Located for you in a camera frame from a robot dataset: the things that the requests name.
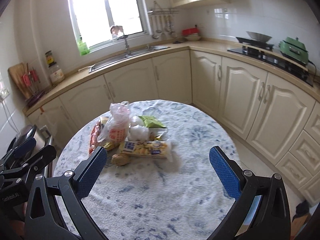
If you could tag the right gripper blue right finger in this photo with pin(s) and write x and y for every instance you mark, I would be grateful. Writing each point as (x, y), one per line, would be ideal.
(223, 167)

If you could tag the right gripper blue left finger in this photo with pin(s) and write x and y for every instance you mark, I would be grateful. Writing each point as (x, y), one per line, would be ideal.
(88, 171)

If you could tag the brown walnut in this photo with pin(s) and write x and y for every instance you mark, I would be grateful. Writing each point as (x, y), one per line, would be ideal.
(120, 159)

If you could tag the orange red snack wrapper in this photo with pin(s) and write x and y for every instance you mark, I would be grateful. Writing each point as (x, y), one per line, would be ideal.
(94, 137)

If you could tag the clear bag red print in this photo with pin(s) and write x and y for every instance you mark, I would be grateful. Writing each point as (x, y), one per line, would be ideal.
(117, 127)

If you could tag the yellow biscuit packet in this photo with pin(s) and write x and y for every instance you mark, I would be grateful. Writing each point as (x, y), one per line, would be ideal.
(147, 149)

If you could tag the white fluffy plastic bag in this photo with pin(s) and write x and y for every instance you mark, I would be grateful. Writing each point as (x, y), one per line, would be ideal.
(138, 131)

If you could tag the chrome kitchen faucet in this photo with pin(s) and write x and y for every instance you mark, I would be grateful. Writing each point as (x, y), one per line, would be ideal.
(127, 47)

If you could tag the kitchen window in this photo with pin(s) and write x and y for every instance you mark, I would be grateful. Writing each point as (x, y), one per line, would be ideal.
(93, 19)

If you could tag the black chair beside table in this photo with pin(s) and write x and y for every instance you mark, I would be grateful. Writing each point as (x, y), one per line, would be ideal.
(26, 144)

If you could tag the cream lower cabinets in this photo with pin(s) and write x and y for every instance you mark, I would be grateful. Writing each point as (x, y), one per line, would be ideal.
(272, 111)

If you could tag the black cloth on floor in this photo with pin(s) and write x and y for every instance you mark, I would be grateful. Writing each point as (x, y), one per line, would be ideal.
(302, 210)

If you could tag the cardboard box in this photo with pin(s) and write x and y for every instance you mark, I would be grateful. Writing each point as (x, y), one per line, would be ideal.
(298, 223)

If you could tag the red utensil rack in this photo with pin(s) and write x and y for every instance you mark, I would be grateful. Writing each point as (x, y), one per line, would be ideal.
(32, 82)

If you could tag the wooden cutting board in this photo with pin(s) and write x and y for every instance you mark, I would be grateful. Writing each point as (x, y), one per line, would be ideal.
(17, 72)

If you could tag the large clear lidded jar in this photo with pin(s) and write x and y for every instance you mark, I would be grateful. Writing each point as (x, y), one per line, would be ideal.
(56, 74)

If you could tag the yellow label sauce bottle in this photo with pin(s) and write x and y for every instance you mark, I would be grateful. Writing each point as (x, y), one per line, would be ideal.
(49, 58)

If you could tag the stainless steel double sink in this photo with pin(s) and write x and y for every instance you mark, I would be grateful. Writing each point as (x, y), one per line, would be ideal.
(121, 57)

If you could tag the black gas stove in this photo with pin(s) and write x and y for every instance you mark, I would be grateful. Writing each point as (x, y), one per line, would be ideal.
(280, 62)

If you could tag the green dish soap bottle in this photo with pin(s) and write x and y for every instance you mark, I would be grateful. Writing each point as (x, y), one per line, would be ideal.
(82, 47)

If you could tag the steel wok on stove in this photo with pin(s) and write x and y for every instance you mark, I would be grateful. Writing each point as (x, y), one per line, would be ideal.
(258, 36)

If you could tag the green electric cooker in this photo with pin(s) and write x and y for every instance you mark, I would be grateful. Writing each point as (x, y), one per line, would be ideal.
(295, 50)

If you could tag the red lidded container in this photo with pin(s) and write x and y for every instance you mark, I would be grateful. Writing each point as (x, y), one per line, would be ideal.
(191, 31)

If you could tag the pink cloth on faucet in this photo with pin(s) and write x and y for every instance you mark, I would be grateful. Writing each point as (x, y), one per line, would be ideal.
(117, 31)

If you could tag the white wall socket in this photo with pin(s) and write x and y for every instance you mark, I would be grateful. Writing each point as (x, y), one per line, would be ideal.
(4, 93)

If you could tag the wall utensil rail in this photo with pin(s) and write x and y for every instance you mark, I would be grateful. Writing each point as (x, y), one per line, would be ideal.
(162, 22)

